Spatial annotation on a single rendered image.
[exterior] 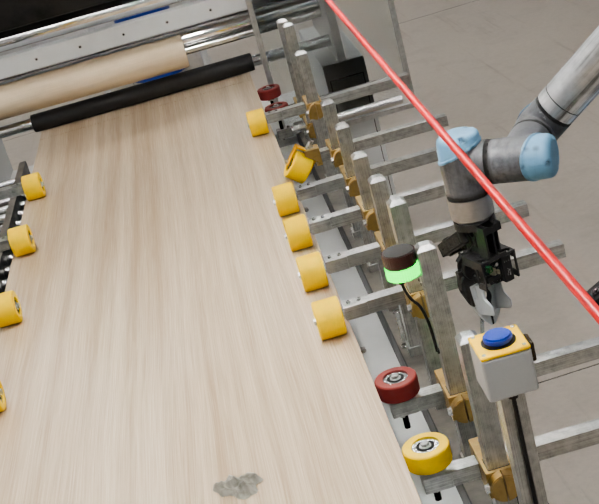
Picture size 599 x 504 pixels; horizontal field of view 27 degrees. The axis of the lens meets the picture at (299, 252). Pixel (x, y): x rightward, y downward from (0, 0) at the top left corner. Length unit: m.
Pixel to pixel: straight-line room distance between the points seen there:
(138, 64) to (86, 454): 2.46
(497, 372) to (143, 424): 0.94
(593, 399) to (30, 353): 1.76
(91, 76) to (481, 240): 2.75
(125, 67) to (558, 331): 1.81
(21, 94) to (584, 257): 2.15
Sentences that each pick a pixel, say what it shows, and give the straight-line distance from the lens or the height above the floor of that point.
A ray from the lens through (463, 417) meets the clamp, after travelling 2.30.
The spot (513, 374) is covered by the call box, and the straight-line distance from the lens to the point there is 1.70.
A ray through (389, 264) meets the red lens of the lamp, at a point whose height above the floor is 1.16.
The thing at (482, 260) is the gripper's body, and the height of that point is 1.14.
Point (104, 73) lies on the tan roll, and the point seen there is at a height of 1.06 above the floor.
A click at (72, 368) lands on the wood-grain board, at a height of 0.90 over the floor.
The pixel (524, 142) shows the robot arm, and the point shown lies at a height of 1.34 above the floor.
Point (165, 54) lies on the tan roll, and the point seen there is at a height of 1.06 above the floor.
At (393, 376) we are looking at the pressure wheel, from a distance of 2.33.
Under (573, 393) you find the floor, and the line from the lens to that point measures 3.92.
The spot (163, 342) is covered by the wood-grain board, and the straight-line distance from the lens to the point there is 2.74.
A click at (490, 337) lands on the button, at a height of 1.23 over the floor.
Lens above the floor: 2.04
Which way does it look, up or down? 22 degrees down
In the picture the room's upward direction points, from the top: 16 degrees counter-clockwise
